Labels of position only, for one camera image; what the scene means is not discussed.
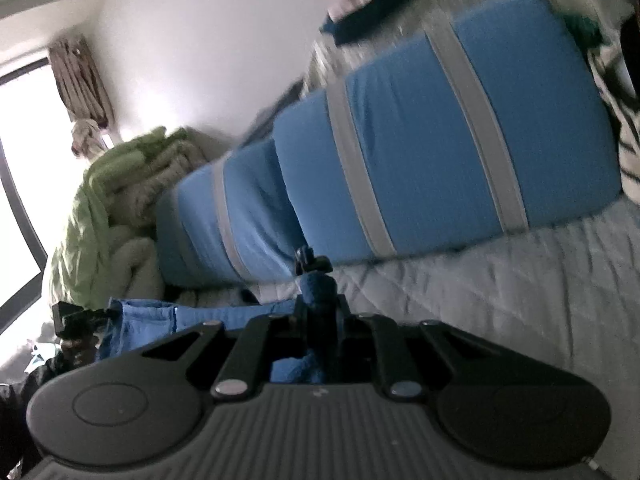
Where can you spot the dark teal cloth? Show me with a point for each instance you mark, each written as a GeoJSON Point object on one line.
{"type": "Point", "coordinates": [400, 2]}

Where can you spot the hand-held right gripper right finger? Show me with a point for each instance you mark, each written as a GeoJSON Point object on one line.
{"type": "Point", "coordinates": [387, 355]}

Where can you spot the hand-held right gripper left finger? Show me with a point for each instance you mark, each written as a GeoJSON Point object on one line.
{"type": "Point", "coordinates": [250, 352]}

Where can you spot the green patterned blanket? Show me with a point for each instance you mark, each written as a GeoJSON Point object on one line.
{"type": "Point", "coordinates": [75, 220]}

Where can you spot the stack of folded grey clothes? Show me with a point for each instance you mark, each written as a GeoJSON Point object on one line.
{"type": "Point", "coordinates": [280, 107]}

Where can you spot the window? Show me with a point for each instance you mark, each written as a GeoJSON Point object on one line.
{"type": "Point", "coordinates": [20, 185]}

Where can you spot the blue pillow with grey stripes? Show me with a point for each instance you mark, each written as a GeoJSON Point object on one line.
{"type": "Point", "coordinates": [430, 150]}
{"type": "Point", "coordinates": [235, 220]}

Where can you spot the beige curtain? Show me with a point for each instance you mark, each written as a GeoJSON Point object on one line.
{"type": "Point", "coordinates": [82, 80]}

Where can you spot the blue garment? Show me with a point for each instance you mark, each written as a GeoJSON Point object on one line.
{"type": "Point", "coordinates": [145, 325]}

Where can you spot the beige fleece blanket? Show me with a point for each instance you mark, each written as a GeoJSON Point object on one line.
{"type": "Point", "coordinates": [135, 260]}

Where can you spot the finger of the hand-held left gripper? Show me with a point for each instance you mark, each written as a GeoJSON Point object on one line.
{"type": "Point", "coordinates": [102, 315]}

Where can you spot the black and white striped cloth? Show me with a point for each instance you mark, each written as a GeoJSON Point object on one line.
{"type": "Point", "coordinates": [622, 110]}

